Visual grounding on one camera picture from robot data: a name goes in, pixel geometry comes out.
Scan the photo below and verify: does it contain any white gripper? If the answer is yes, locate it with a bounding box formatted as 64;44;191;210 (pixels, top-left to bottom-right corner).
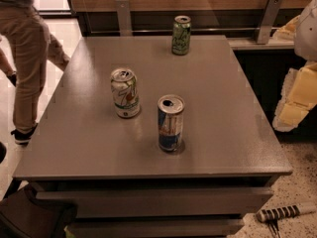
272;0;317;132

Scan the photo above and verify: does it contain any blue silver redbull can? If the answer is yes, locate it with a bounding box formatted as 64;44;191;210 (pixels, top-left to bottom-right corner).
158;94;185;152

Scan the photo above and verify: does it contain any green soda can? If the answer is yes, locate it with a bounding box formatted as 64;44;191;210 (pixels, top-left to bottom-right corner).
171;15;191;56

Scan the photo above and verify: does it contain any white 7up can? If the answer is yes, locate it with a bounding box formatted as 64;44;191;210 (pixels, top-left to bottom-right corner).
110;67;141;118

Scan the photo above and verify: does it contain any striped black white tool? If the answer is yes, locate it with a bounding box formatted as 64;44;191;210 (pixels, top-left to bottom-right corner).
256;202;317;223

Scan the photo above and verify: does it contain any grey drawer cabinet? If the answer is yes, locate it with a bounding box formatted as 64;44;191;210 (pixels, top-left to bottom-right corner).
14;36;292;238

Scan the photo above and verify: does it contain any person in khaki trousers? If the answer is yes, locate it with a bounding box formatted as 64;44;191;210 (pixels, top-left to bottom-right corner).
0;0;70;145

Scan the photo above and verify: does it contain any dark brown chair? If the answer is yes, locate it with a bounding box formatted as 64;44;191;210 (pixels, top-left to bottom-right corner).
0;180;77;238

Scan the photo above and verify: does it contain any right metal wall bracket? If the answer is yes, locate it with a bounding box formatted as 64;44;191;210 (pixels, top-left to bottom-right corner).
255;0;283;45

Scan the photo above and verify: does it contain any metal wall bracket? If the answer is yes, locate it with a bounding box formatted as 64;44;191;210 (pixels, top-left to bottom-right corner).
255;0;283;45
115;0;133;37

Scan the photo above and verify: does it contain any left metal wall bracket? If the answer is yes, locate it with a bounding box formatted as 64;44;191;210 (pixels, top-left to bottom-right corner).
115;0;133;37

